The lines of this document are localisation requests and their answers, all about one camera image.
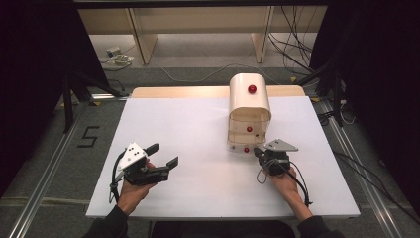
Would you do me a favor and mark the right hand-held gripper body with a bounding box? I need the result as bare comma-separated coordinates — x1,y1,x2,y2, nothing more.
259,138,299,177

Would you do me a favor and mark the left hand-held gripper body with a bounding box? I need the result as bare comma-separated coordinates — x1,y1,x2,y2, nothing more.
117,142,171,186

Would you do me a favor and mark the clear drawer with red knob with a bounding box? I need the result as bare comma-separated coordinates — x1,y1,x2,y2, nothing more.
227,132,267,155
229,117,269,135

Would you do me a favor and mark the cream drawer cabinet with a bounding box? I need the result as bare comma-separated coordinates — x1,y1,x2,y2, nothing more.
227,72,272,155

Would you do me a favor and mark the person's right hand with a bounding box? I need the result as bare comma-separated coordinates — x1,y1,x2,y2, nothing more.
266,166,300,203

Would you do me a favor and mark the person's left hand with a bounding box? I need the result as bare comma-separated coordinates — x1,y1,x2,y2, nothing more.
117,179,159,216

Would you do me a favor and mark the black tripod stand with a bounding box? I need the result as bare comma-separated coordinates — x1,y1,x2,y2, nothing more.
60,70,131,133
296,58,348,128

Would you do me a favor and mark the grey power adapter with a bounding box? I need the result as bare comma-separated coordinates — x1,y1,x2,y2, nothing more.
105,46,122,58

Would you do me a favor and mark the black curtain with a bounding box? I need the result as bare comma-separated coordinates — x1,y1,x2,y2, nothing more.
0,0,110,199
310,0,420,216

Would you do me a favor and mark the light wooden desk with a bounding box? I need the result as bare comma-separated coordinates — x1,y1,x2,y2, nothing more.
77,5,329,65

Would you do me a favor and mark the grey right gripper cable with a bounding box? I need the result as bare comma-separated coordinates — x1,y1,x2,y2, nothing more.
256,160,275,185

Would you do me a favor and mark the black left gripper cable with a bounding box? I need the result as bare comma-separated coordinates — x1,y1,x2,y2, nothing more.
108,150,129,204

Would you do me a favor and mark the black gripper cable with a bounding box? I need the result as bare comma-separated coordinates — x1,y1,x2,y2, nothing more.
276,159,313,208
108,150,129,204

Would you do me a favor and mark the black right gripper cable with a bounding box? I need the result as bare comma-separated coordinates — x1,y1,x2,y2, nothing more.
276,159,313,208

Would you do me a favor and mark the aluminium floor rail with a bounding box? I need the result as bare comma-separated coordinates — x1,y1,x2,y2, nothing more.
7,98,90,238
318,98,405,238

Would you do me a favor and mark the long grey floor cable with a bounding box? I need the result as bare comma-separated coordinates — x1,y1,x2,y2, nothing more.
160,62,282,85

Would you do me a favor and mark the coiled white cable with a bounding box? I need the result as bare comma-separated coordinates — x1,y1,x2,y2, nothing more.
102,54,136,72

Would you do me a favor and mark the black floor cable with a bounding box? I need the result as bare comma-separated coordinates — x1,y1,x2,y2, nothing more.
332,150,420,226

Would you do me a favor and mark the bundle of black cables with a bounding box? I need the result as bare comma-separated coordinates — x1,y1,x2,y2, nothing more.
267,5,319,74

